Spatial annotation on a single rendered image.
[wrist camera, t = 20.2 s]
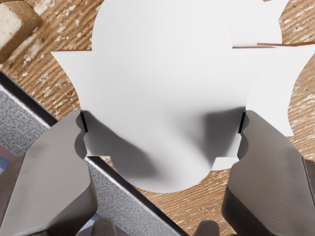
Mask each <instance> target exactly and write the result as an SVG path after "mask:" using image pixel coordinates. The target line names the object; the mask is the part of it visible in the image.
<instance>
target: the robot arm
mask: <svg viewBox="0 0 315 236"><path fill-rule="evenodd" d="M87 132H88V129H87V125H86V121H85V117H84V113H83V110H73V111H72V112H70V113H69V114H68V115H66V116H65V117H64V118H63V119H61V120H60V121H59V122H57V123H56V124H55V125H53V126H52V127H51V128H49V129H48V130H47V131H46V132H44V133H43V134H42V135H41V136H40V137H39V138H38V139H37V140H36V141H35V142H34V143H33V144H32V145H31V147H30V148H29V149H28V150H27V152H26V153H25V154H24V155H20V156H16V157H15V158H14V159H13V160H12V162H11V163H10V164H9V165H8V166H7V167H6V168H5V169H4V170H3V172H2V173H1V174H0V236H76V234H77V233H78V232H79V230H80V229H81V228H82V227H83V226H84V225H85V224H86V223H87V222H88V221H89V220H90V219H91V218H92V216H93V215H94V214H95V213H96V212H97V209H98V201H97V195H96V190H95V186H94V183H93V180H92V176H91V173H90V169H89V166H88V163H87V162H86V161H85V160H84V159H85V157H86V155H87V149H86V146H85V143H84V139H83V138H84V136H85V134H86V133H87ZM238 133H239V134H240V135H241V140H240V145H239V149H238V152H237V157H238V159H239V161H238V162H236V163H234V164H233V165H232V167H231V171H230V175H229V178H228V182H227V186H226V190H225V194H224V198H223V202H222V206H221V214H222V216H223V218H224V219H225V220H226V221H227V222H228V224H229V225H230V226H231V227H232V228H233V230H234V231H235V232H236V233H237V234H238V236H315V162H314V161H312V160H308V159H305V158H304V157H303V156H302V154H301V153H300V152H299V151H298V149H297V148H296V147H295V146H294V145H293V144H292V143H291V142H290V141H289V140H288V139H287V138H286V137H285V136H284V135H283V134H282V133H281V132H280V131H279V130H277V129H276V128H275V127H274V126H272V125H271V124H270V123H269V122H267V121H266V120H265V119H263V118H262V117H261V116H260V115H258V114H257V113H256V112H255V111H253V110H244V111H243V114H242V118H241V122H240V127H239V131H238ZM91 236H119V235H118V233H117V230H116V228H115V226H114V223H113V221H112V219H111V218H109V217H99V218H97V219H96V220H95V221H94V224H93V228H92V233H91ZM193 236H220V231H219V225H218V224H217V223H216V222H215V221H213V220H204V221H201V222H200V224H199V226H198V227H197V229H196V231H195V233H194V234H193Z"/></svg>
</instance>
